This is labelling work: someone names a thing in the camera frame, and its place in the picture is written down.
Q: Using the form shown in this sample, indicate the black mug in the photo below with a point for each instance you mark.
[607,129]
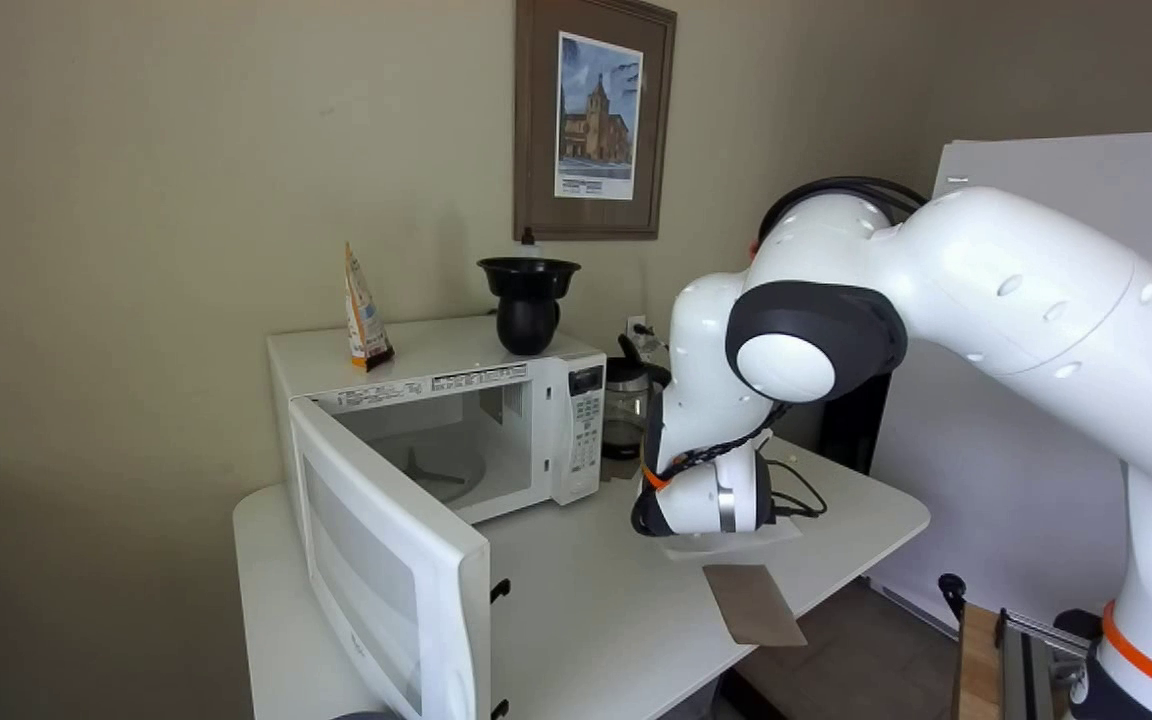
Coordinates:
[524,326]

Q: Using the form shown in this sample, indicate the white board panel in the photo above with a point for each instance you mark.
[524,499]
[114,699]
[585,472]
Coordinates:
[1001,505]

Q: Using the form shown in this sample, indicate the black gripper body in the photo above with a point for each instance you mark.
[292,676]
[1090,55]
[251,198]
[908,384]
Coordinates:
[753,492]

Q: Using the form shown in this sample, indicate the brown cloth on counter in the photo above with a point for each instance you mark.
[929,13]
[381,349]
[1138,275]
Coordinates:
[753,607]

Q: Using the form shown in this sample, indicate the white microwave oven body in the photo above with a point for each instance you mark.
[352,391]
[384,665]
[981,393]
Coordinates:
[400,352]

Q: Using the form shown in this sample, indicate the wooden robot stand top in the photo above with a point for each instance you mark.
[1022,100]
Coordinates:
[976,665]

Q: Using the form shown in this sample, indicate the brown framed cork board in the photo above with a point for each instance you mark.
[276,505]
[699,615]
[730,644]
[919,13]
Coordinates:
[538,120]

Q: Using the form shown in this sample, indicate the black clamp knob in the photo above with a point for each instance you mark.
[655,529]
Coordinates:
[955,592]

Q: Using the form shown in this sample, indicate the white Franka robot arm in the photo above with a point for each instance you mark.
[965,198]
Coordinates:
[1028,307]

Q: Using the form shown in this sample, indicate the building print poster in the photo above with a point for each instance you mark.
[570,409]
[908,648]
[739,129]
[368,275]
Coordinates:
[598,120]

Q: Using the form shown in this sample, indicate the tall black object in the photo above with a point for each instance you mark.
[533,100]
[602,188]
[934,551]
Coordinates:
[863,424]

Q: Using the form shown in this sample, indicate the glass turntable plate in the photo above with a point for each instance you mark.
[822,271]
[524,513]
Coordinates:
[442,467]

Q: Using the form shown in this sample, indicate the orange standing card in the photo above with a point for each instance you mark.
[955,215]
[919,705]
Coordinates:
[365,321]

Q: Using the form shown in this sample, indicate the white microwave door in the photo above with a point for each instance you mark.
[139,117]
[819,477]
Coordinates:
[378,561]

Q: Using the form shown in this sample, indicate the black coffee dripper funnel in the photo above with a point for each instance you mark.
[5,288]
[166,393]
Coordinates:
[529,277]

